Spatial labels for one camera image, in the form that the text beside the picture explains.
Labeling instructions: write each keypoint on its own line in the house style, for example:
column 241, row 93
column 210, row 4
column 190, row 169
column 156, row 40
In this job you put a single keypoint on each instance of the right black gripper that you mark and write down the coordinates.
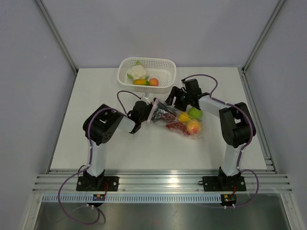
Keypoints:
column 174, row 92

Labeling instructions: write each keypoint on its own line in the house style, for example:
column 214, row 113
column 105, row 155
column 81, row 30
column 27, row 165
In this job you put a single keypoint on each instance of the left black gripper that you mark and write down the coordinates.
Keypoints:
column 149, row 106

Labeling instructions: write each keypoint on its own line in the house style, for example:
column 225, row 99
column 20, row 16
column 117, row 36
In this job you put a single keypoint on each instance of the clear zip top bag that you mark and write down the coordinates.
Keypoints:
column 156, row 113

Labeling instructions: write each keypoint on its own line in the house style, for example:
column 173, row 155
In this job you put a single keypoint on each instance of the orange red fake peach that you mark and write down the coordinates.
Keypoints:
column 154, row 82

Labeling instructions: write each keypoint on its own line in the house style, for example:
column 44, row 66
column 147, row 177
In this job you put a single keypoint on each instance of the yellow green fake mango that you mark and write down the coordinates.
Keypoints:
column 141, row 82

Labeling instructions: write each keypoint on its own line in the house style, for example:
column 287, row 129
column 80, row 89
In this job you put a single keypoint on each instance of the white fake cauliflower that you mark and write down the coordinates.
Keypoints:
column 137, row 72

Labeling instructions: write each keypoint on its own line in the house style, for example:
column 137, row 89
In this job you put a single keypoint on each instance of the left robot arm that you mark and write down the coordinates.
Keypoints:
column 99, row 129

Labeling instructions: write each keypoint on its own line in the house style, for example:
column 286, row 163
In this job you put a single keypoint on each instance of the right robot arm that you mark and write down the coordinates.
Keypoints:
column 237, row 130

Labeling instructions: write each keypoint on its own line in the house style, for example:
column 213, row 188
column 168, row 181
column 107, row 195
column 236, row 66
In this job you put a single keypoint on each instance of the yellow fake fruit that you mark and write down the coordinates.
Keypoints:
column 183, row 117

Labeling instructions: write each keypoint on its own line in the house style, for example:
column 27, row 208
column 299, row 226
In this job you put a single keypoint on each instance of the green fake apple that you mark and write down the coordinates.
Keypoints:
column 195, row 113

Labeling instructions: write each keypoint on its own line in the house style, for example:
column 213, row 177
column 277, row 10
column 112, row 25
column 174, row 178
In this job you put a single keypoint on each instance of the red fake fruit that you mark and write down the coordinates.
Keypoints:
column 178, row 127

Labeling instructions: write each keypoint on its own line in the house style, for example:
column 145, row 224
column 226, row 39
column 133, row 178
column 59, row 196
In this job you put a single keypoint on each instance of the orange yellow fake peach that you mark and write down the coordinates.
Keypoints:
column 193, row 126

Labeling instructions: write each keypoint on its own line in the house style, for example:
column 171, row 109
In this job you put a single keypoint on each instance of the white perforated plastic basket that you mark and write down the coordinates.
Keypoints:
column 162, row 69

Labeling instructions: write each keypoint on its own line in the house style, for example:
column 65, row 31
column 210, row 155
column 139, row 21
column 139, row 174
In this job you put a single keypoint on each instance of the left small circuit board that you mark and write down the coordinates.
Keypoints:
column 99, row 197

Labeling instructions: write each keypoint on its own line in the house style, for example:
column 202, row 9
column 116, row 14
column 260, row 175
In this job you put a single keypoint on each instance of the small circuit board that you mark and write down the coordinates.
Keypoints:
column 228, row 199
column 99, row 197

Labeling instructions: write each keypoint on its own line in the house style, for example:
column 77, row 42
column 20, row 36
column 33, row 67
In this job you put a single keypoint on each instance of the right small circuit board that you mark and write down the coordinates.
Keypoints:
column 228, row 199

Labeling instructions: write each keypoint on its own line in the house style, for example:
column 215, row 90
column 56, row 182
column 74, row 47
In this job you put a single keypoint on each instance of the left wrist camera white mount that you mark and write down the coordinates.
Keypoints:
column 145, row 97

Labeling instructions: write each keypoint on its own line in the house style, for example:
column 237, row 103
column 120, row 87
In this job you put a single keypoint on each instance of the right aluminium frame post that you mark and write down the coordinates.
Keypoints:
column 264, row 33

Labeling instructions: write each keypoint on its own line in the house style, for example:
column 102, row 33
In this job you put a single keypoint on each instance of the aluminium frame post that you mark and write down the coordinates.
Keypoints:
column 264, row 33
column 51, row 25

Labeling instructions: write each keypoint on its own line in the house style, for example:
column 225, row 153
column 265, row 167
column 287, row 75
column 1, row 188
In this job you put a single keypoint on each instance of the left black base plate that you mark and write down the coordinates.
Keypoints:
column 107, row 183

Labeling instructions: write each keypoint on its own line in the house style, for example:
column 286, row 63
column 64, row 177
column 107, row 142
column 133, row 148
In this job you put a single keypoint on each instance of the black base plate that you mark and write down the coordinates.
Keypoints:
column 107, row 183
column 214, row 184

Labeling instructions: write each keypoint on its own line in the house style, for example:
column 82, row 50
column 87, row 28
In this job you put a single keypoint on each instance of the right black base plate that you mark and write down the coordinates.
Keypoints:
column 214, row 184

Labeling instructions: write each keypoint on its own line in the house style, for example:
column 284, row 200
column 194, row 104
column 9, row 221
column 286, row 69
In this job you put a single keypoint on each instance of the aluminium mounting rail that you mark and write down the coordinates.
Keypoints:
column 162, row 182

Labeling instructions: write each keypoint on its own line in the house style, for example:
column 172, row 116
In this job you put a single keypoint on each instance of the left aluminium frame post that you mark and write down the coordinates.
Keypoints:
column 51, row 25

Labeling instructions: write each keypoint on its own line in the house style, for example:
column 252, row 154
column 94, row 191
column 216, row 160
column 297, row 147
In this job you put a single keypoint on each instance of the white slotted cable duct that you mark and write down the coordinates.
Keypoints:
column 136, row 198

